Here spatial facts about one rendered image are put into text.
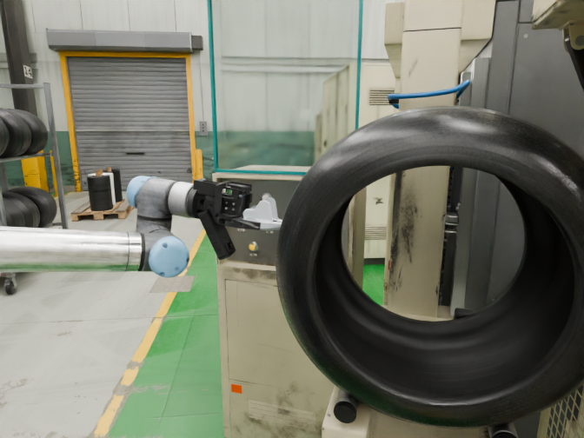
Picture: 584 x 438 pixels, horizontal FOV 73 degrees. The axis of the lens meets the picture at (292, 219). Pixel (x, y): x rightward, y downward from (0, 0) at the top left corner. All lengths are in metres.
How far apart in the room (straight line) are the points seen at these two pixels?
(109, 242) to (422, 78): 0.77
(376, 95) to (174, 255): 3.56
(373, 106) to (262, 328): 2.94
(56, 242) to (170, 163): 9.24
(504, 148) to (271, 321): 1.20
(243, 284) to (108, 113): 8.93
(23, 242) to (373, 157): 0.58
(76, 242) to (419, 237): 0.77
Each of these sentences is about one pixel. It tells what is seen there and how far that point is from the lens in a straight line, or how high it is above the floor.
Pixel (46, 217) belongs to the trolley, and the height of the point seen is 0.51.
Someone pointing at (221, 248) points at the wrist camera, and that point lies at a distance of 0.86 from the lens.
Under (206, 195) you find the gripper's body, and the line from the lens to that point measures 0.86.
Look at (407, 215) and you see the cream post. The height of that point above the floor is 1.22.
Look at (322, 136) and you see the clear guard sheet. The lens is 1.43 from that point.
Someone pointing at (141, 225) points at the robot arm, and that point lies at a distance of 0.92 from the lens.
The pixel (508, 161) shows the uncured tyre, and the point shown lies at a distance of 0.65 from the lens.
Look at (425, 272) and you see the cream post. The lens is 1.09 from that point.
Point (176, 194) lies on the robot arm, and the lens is 0.87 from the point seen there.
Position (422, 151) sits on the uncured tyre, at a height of 1.40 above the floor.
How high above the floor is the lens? 1.43
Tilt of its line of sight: 13 degrees down
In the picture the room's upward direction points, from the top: straight up
